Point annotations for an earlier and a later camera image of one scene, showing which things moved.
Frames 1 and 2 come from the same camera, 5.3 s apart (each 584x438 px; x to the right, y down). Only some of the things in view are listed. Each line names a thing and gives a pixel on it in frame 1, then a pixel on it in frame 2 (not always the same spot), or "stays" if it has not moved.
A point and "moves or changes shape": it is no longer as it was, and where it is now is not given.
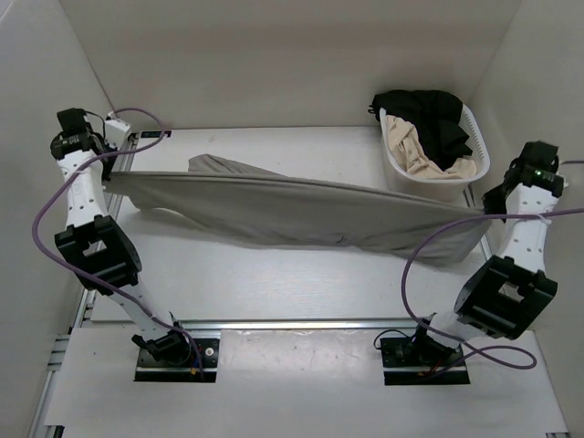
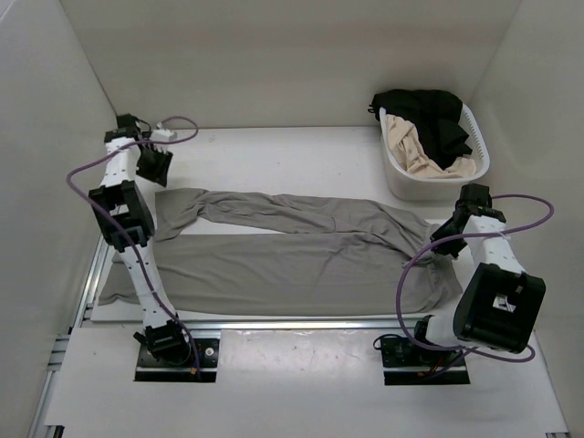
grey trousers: x=232 y=197 moves or changes shape
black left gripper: x=106 y=173 → x=160 y=173
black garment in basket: x=436 y=118 stays
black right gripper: x=491 y=203 → x=445 y=248
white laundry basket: x=397 y=177 stays
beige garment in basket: x=411 y=153 stays
